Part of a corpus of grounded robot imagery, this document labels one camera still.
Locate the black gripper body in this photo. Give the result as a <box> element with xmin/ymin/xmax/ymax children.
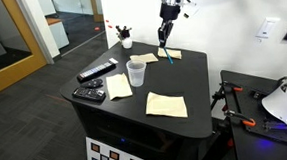
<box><xmin>158</xmin><ymin>2</ymin><xmax>183</xmax><ymax>24</ymax></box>

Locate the blue straw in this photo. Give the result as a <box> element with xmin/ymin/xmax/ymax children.
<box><xmin>163</xmin><ymin>46</ymin><xmax>175</xmax><ymax>66</ymax></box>

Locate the clear plastic measuring cup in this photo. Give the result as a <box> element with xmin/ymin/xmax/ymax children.
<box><xmin>125</xmin><ymin>58</ymin><xmax>149</xmax><ymax>89</ymax></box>

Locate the beige paper napkin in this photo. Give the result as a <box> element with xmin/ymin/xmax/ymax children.
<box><xmin>157</xmin><ymin>46</ymin><xmax>183</xmax><ymax>62</ymax></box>
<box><xmin>105</xmin><ymin>72</ymin><xmax>134</xmax><ymax>101</ymax></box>
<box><xmin>129</xmin><ymin>52</ymin><xmax>159</xmax><ymax>65</ymax></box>
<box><xmin>143</xmin><ymin>88</ymin><xmax>189</xmax><ymax>121</ymax></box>

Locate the small white pot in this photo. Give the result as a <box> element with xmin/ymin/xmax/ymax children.
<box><xmin>121</xmin><ymin>38</ymin><xmax>134</xmax><ymax>50</ymax></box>

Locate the brown wooden door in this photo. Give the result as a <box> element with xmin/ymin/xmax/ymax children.
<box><xmin>89</xmin><ymin>0</ymin><xmax>105</xmax><ymax>23</ymax></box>

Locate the long remote with coloured buttons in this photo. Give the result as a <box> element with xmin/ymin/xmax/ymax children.
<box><xmin>75</xmin><ymin>61</ymin><xmax>117</xmax><ymax>83</ymax></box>

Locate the small oval black remote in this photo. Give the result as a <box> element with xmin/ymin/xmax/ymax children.
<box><xmin>79</xmin><ymin>77</ymin><xmax>104</xmax><ymax>90</ymax></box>

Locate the wide black remote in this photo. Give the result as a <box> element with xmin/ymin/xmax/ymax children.
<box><xmin>71</xmin><ymin>85</ymin><xmax>108</xmax><ymax>105</ymax></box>

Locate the black table cabinet body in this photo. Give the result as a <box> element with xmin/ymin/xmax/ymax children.
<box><xmin>72</xmin><ymin>92</ymin><xmax>220</xmax><ymax>160</ymax></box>

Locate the white cabinet with wood top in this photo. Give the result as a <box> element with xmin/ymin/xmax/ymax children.
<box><xmin>44</xmin><ymin>15</ymin><xmax>70</xmax><ymax>51</ymax></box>

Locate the coloured checker calibration board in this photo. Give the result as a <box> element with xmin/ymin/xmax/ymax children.
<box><xmin>85</xmin><ymin>132</ymin><xmax>166</xmax><ymax>160</ymax></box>

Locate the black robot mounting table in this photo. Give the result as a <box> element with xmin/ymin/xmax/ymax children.
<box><xmin>220</xmin><ymin>65</ymin><xmax>287</xmax><ymax>160</ymax></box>

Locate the orange handled clamp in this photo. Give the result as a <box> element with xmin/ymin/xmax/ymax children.
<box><xmin>222</xmin><ymin>107</ymin><xmax>257</xmax><ymax>129</ymax></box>
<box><xmin>213</xmin><ymin>79</ymin><xmax>243</xmax><ymax>95</ymax></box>

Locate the white wall switch plate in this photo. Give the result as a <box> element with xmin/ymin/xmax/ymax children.
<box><xmin>254</xmin><ymin>16</ymin><xmax>282</xmax><ymax>40</ymax></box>

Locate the yellow wooden door frame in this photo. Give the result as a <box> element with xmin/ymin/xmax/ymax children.
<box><xmin>0</xmin><ymin>0</ymin><xmax>50</xmax><ymax>96</ymax></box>

